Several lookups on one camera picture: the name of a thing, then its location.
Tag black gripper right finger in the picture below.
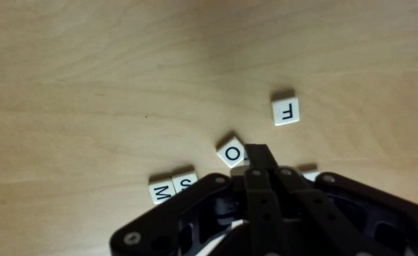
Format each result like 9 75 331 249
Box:
265 145 418 256

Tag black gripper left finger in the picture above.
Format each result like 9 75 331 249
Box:
110 143 292 256

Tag white letter S tile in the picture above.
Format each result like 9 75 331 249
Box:
171 169 201 193

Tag white letter W tile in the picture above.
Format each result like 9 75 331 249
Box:
147 178 175 206

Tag white letter O tile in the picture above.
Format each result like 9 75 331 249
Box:
215 135 248 170

